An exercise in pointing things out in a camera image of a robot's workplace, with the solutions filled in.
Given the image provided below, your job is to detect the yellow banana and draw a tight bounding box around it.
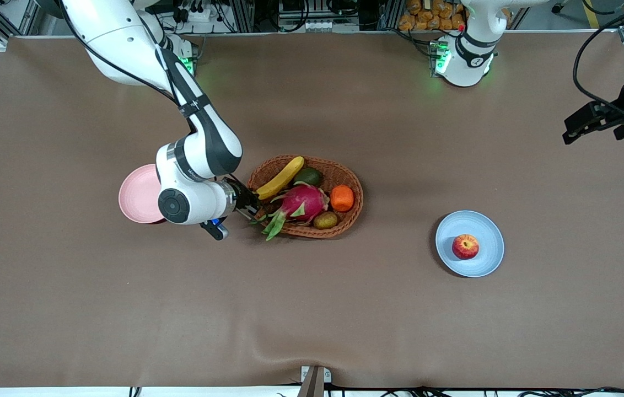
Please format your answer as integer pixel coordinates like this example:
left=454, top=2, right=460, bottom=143
left=256, top=156, right=305, bottom=200

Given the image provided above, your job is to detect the grey metal mount bracket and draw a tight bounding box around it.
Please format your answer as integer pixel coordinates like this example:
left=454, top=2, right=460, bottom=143
left=297, top=366, right=332, bottom=397

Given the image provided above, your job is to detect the black electronics rack box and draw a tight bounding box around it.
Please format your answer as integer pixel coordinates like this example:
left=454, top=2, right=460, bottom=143
left=278, top=0, right=361, bottom=33

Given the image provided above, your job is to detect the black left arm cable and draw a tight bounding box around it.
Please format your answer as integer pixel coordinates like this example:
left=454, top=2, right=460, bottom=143
left=573, top=6, right=624, bottom=111

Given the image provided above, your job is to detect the light blue plate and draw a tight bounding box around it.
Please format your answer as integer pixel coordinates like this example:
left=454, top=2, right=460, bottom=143
left=435, top=210, right=505, bottom=278

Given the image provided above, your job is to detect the brown wicker basket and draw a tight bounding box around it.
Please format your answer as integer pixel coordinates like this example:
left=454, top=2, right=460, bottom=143
left=247, top=154, right=364, bottom=239

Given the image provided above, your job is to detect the green avocado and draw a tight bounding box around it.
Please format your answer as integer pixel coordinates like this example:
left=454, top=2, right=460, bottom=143
left=293, top=167, right=324, bottom=187

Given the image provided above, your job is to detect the red apple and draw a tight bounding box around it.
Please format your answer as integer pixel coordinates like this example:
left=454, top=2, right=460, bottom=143
left=451, top=234, right=480, bottom=260

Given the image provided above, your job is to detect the brown table mat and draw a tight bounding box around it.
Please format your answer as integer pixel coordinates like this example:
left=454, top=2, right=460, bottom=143
left=0, top=30, right=624, bottom=389

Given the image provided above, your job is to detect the orange fruit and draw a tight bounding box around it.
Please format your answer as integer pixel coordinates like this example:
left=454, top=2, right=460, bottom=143
left=330, top=185, right=356, bottom=213

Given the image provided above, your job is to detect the pink dragon fruit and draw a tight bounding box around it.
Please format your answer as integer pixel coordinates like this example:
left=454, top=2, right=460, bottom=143
left=251, top=182, right=330, bottom=241

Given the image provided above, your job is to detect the pink plate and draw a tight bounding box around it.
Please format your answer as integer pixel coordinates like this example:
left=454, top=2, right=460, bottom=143
left=119, top=164, right=168, bottom=225

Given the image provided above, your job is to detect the bag of orange buns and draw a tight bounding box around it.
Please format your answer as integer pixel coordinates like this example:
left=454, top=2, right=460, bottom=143
left=399, top=0, right=466, bottom=31

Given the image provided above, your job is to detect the white power strip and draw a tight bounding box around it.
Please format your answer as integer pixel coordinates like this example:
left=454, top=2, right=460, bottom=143
left=177, top=4, right=227, bottom=23

